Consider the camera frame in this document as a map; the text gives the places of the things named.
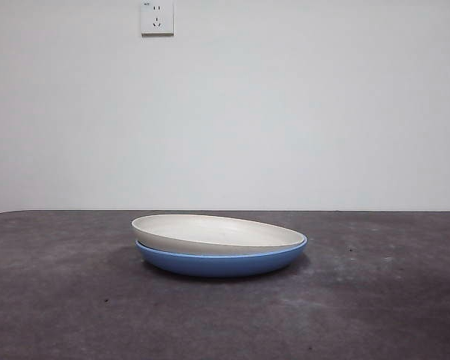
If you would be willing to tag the white round plate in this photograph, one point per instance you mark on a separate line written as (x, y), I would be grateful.
(195, 234)

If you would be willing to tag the blue round plate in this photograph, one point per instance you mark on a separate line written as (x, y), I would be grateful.
(217, 264)

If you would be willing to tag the white wall socket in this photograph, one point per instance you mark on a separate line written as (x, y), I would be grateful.
(157, 18)

